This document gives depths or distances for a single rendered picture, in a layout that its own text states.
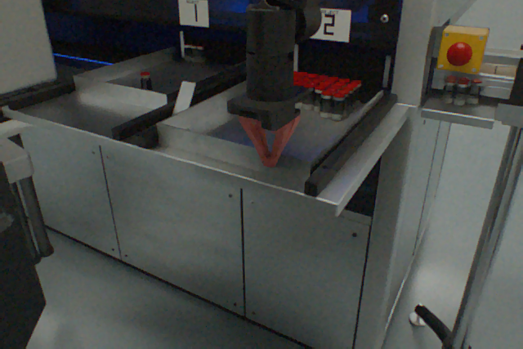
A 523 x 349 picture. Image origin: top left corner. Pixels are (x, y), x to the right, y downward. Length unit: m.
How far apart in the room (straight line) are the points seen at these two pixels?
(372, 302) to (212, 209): 0.50
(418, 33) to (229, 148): 0.43
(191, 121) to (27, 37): 0.72
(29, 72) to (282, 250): 0.86
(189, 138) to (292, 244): 0.59
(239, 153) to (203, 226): 0.73
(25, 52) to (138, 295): 0.92
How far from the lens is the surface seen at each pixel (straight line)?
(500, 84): 0.96
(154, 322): 1.60
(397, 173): 0.94
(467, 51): 0.81
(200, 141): 0.63
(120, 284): 1.77
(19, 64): 1.34
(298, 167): 0.55
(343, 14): 0.88
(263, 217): 1.15
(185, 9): 1.07
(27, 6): 1.35
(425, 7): 0.84
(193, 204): 1.29
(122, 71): 1.08
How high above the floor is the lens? 1.16
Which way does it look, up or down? 26 degrees down
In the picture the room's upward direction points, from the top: straight up
